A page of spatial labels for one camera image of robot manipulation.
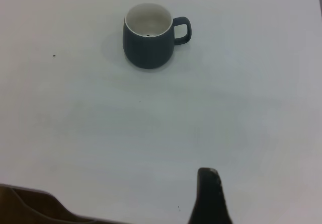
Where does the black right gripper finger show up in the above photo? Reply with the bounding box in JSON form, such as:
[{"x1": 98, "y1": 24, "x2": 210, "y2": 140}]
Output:
[{"x1": 188, "y1": 167, "x2": 233, "y2": 224}]

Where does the dark grey ceramic mug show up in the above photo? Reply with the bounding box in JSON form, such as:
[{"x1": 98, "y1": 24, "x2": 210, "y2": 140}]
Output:
[{"x1": 122, "y1": 3, "x2": 193, "y2": 70}]

